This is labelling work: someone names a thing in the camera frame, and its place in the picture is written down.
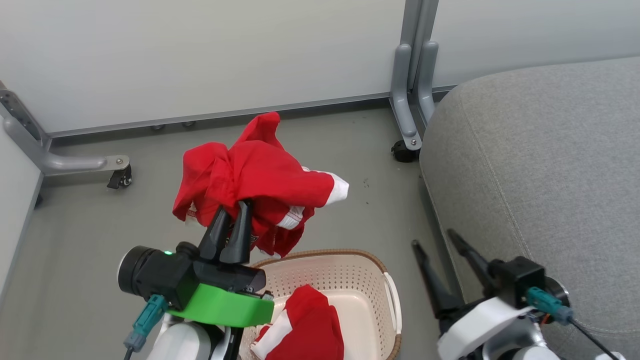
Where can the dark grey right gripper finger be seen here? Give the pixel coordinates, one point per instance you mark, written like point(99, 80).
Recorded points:
point(475, 257)
point(437, 290)

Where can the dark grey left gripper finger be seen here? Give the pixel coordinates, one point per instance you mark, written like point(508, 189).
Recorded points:
point(240, 240)
point(214, 240)

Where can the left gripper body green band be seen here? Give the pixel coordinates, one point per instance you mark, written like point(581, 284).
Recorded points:
point(225, 305)

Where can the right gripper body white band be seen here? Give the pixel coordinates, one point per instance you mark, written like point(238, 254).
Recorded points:
point(515, 280)

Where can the red shirt with care tag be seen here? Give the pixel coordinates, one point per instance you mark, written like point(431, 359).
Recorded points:
point(260, 170)

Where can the red garment with white stripe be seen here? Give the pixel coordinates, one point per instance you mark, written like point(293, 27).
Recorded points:
point(310, 325)

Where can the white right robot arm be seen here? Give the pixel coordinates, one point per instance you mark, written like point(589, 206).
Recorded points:
point(520, 345)

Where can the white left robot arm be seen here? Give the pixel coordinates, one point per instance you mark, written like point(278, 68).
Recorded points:
point(185, 342)

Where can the cream perforated laundry basket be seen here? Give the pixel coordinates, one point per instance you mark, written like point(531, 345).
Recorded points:
point(350, 280)

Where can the black caster wheel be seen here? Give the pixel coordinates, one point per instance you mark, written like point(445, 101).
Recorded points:
point(402, 151)
point(121, 177)

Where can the grey fabric sofa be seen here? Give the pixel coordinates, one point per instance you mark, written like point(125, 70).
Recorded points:
point(550, 160)

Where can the grey partition leg long foot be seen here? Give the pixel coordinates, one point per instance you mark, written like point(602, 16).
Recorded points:
point(65, 162)

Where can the grey partition post double leg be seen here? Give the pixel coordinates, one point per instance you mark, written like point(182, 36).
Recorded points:
point(407, 90)

